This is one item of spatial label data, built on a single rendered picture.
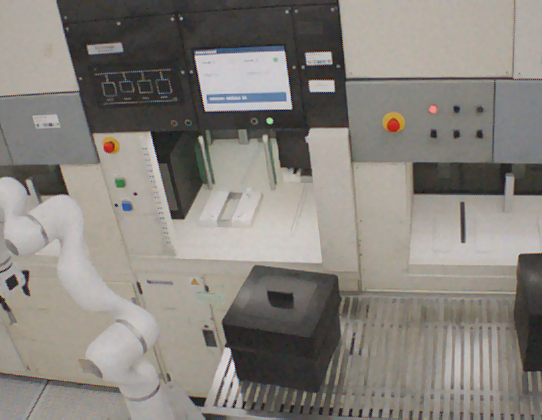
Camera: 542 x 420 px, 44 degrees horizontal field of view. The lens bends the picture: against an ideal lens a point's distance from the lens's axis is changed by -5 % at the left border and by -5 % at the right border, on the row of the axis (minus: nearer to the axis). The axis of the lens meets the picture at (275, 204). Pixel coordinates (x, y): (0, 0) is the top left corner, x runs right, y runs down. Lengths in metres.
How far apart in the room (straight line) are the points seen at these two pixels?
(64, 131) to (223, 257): 0.73
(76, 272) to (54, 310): 1.25
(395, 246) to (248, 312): 0.59
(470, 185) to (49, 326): 1.89
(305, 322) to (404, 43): 0.85
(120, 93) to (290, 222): 0.84
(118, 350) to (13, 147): 1.03
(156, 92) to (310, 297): 0.81
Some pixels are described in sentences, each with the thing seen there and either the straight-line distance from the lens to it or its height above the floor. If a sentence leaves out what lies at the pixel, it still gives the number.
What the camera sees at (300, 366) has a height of 0.88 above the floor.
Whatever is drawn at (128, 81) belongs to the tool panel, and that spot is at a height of 1.59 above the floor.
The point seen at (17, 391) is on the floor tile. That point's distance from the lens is 3.67.
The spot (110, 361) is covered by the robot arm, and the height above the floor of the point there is 1.15.
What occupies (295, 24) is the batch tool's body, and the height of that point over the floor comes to 1.75.
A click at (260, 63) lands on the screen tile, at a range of 2.14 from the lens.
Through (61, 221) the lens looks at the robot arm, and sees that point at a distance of 1.89.
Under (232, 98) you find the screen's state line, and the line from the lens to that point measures 2.21.
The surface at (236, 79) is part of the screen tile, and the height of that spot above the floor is 1.58.
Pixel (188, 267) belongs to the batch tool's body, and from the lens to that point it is 2.66.
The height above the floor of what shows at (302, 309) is 1.01.
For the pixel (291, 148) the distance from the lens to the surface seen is 2.87.
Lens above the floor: 2.43
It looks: 33 degrees down
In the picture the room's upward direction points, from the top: 9 degrees counter-clockwise
